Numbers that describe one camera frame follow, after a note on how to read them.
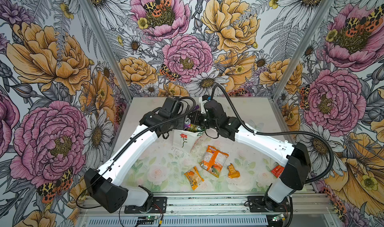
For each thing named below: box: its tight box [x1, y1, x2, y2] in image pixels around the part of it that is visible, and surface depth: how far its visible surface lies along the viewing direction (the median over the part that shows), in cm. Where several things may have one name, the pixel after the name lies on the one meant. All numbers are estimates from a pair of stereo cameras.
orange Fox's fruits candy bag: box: [200, 145, 229, 178], surface depth 88 cm
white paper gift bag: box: [172, 129, 206, 153], surface depth 79 cm
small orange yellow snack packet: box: [184, 166, 205, 190], surface depth 83 cm
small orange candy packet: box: [227, 163, 241, 179], surface depth 86 cm
